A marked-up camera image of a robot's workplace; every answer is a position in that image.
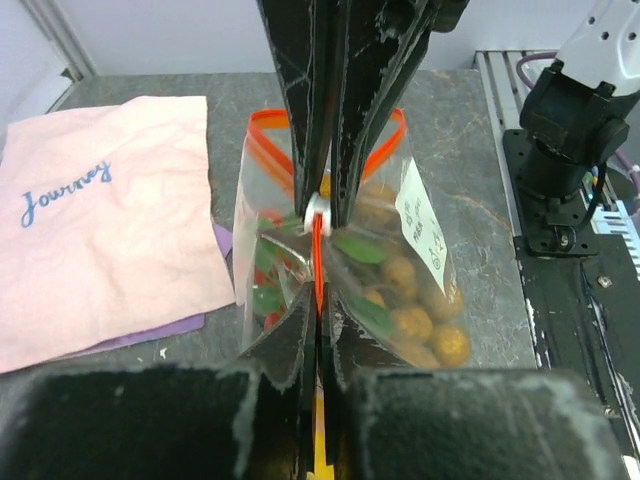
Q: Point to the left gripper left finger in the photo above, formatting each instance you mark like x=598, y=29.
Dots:
x=252, y=418

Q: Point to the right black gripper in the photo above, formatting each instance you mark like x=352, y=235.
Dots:
x=379, y=44

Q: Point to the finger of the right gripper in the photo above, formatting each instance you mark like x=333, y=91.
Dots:
x=297, y=33

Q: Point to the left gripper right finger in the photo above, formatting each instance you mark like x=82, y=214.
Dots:
x=385, y=419

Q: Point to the brown longan bunch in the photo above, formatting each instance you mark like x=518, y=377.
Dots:
x=421, y=289

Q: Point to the red cherry tomatoes sprig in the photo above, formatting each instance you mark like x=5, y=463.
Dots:
x=283, y=263

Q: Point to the clear zip top bag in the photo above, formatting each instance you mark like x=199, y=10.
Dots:
x=266, y=182

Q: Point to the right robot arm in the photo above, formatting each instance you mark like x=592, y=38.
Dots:
x=575, y=115

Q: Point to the purple cloth underneath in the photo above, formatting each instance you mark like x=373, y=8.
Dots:
x=181, y=326

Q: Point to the pink cloth with lettering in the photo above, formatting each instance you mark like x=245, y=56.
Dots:
x=106, y=227

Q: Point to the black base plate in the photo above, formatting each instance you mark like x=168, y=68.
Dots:
x=581, y=291

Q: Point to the light blue cable duct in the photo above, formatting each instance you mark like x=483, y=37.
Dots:
x=618, y=222

